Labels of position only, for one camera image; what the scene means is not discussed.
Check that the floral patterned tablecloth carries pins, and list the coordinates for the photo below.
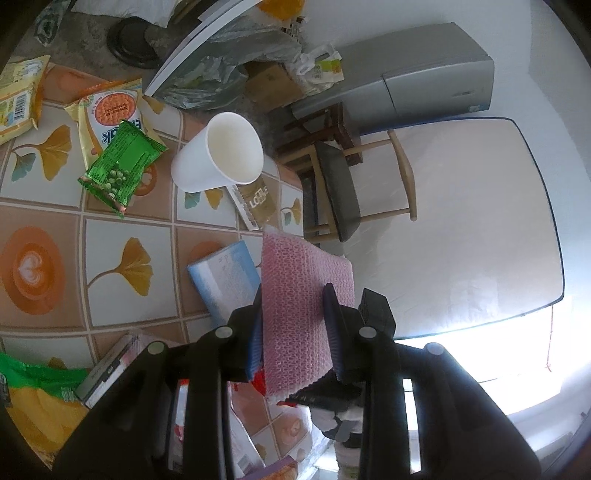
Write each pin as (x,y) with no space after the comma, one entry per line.
(83,291)

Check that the wooden chair black seat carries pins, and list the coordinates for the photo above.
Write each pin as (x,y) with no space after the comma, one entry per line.
(336,192)

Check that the light blue booklet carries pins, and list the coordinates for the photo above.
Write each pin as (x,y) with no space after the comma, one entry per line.
(225,280)

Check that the brown white small box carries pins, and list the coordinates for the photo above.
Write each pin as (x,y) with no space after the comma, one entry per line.
(254,203)

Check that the white paper cup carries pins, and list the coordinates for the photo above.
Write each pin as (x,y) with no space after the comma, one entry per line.
(226,152)

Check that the white mattress blue edge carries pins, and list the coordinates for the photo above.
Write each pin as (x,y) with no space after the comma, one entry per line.
(483,246)

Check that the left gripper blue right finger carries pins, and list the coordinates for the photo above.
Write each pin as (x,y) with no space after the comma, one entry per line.
(333,326)

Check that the green pea snack bag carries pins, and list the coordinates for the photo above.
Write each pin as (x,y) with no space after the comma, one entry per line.
(114,176)

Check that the yellow cracker packet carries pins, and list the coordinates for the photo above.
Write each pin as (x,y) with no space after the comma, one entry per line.
(21,96)

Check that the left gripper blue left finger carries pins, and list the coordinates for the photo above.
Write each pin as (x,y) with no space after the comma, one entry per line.
(254,317)

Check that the grey refrigerator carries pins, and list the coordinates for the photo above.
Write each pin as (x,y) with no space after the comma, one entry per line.
(409,76)

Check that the yellow orange snack bag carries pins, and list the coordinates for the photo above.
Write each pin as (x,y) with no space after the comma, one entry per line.
(100,109)

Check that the white metal shelf table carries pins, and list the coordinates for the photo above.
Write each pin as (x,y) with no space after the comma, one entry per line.
(211,21)

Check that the yellow plastic bag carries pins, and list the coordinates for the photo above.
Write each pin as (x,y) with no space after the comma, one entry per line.
(282,10)

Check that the cardboard box on floor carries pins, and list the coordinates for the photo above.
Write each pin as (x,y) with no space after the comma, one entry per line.
(270,86)

